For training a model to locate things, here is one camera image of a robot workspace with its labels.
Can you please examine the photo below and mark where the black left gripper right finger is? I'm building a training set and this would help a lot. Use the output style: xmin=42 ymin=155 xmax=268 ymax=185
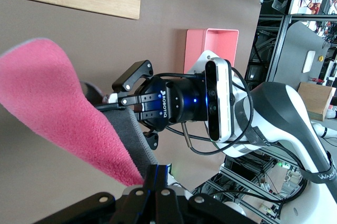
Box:
xmin=155 ymin=165 xmax=254 ymax=224

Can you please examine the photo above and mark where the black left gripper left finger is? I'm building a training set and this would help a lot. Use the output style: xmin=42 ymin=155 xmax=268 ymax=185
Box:
xmin=34 ymin=164 xmax=158 ymax=224

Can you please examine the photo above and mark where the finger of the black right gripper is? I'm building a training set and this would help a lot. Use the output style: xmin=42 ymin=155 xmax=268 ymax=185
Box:
xmin=103 ymin=60 xmax=158 ymax=106
xmin=135 ymin=111 xmax=162 ymax=151

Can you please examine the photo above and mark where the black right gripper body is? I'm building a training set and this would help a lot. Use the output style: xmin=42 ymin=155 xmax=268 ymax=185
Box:
xmin=133 ymin=75 xmax=210 ymax=133

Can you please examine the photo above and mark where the pink microfiber cloth grey trim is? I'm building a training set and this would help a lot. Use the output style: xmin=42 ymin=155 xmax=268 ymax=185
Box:
xmin=0 ymin=38 xmax=159 ymax=187

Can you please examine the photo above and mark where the pink plastic bin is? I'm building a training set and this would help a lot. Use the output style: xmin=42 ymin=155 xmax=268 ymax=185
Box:
xmin=183 ymin=28 xmax=240 ymax=75

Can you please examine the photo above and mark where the grey desk panel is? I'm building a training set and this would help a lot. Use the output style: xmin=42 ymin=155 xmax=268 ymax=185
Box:
xmin=264 ymin=21 xmax=333 ymax=84

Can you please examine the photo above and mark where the wooden box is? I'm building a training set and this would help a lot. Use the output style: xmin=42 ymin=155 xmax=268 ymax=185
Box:
xmin=297 ymin=81 xmax=333 ymax=122

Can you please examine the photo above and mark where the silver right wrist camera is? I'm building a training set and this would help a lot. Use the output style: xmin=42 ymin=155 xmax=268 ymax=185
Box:
xmin=204 ymin=57 xmax=236 ymax=143

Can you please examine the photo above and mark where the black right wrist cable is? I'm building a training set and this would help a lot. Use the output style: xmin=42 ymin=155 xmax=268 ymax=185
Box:
xmin=155 ymin=67 xmax=254 ymax=156

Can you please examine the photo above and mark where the white wall device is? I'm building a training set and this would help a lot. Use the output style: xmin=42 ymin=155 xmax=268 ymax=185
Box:
xmin=302 ymin=50 xmax=316 ymax=74

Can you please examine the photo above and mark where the aluminium frame shelving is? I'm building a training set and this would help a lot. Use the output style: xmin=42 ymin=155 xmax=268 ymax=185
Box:
xmin=247 ymin=0 xmax=337 ymax=82

